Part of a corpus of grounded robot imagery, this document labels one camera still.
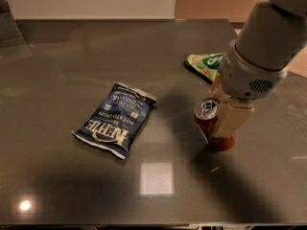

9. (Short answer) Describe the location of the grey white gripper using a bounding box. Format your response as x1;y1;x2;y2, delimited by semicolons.
209;40;287;139

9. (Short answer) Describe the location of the red coke can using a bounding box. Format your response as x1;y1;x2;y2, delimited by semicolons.
194;98;237;151

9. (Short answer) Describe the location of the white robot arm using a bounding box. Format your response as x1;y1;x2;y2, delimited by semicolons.
211;0;307;139

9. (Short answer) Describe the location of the green snack bag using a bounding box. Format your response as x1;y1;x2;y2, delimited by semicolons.
184;53;224;83

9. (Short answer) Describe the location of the blue Kettle chips bag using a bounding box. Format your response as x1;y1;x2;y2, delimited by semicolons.
73;83;156;159

